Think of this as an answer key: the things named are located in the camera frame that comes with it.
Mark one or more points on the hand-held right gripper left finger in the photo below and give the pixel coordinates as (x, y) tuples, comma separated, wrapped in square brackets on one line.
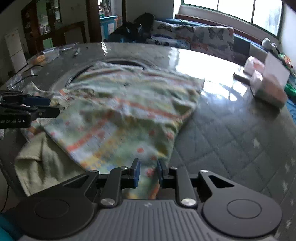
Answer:
[(137, 172)]

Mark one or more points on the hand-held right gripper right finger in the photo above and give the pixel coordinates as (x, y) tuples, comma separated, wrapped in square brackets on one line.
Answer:
[(159, 172)]

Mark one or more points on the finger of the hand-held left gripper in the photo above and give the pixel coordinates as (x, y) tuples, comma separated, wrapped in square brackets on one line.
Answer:
[(46, 112), (37, 100)]

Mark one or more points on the patterned green shirt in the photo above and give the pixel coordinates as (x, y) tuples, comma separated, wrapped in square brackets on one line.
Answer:
[(115, 111)]

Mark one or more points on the clear rimless eyeglasses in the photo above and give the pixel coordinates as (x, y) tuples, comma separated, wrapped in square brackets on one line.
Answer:
[(15, 83)]

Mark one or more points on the clear plastic tray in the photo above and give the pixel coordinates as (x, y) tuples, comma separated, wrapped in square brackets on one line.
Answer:
[(50, 53)]

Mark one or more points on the grey quilted star table cover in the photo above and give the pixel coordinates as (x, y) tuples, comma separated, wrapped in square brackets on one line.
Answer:
[(219, 139)]

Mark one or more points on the dark wooden cabinet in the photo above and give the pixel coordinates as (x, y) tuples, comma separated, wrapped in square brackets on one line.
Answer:
[(74, 32)]

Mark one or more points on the teal object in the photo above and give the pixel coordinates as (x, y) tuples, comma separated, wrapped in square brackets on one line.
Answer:
[(7, 228)]

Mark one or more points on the black bag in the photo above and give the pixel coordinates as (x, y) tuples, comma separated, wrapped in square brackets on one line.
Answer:
[(131, 32)]

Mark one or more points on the flat grey device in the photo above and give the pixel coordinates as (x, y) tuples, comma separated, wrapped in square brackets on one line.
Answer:
[(240, 77)]

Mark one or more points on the butterfly print pillow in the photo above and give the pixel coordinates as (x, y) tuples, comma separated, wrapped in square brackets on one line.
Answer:
[(168, 41), (212, 41), (173, 27)]

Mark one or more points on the tissue box with paper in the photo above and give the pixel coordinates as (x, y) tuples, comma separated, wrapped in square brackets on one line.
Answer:
[(270, 95)]

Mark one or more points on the pink tissue pack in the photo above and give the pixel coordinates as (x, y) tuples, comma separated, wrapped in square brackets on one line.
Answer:
[(254, 66)]

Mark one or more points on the green plastic basin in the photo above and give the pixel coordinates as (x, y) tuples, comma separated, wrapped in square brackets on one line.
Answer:
[(290, 89)]

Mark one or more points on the grey cushion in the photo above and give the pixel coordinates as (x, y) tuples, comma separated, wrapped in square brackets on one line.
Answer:
[(257, 51)]

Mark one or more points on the blue sofa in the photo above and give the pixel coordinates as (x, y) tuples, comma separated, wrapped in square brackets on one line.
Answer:
[(241, 39)]

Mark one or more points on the panda plush toy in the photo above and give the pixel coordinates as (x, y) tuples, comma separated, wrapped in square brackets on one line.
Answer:
[(268, 44)]

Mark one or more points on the pink green plush toy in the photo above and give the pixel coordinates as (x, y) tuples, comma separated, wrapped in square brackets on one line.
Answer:
[(285, 60)]

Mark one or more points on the green framed window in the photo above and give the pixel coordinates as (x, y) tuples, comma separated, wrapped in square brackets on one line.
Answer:
[(231, 7)]

